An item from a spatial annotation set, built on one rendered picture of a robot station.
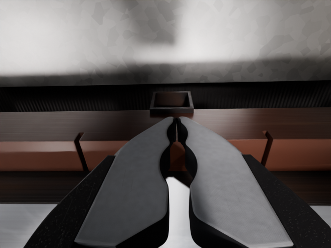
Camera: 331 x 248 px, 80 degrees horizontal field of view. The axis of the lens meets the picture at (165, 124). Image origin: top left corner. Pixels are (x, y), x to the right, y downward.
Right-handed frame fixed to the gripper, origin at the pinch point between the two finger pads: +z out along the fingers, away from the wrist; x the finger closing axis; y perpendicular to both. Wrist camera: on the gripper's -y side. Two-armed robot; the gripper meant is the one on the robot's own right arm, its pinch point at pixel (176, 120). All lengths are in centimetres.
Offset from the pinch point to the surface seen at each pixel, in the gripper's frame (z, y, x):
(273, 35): 18.8, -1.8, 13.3
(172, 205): 0.5, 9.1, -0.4
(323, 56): 18.8, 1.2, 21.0
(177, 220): 0.5, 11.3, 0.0
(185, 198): 0.5, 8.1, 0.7
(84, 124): 7.2, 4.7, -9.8
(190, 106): 9.8, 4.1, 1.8
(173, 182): 0.5, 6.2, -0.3
